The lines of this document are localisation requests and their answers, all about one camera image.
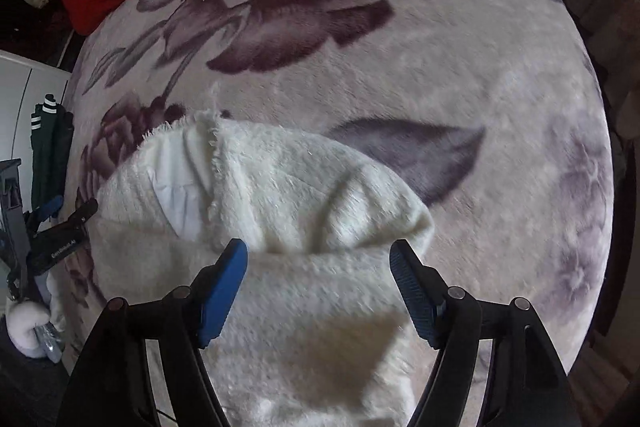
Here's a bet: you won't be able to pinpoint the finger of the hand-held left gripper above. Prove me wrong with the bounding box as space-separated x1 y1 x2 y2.
31 199 99 254
22 196 64 228

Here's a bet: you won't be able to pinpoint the white fuzzy sweater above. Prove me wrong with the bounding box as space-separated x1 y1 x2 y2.
87 109 436 427

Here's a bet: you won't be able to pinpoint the floral plush blanket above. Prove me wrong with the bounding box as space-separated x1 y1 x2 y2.
65 0 616 427

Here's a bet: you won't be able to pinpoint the green pants with white stripes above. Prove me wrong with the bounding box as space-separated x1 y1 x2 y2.
30 93 75 218

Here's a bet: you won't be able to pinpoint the white wardrobe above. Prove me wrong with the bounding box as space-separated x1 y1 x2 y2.
0 49 73 188

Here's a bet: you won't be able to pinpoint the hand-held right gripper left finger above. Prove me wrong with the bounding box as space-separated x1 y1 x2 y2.
55 238 249 427

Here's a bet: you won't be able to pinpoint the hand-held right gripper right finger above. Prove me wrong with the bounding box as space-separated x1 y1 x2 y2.
390 239 581 427

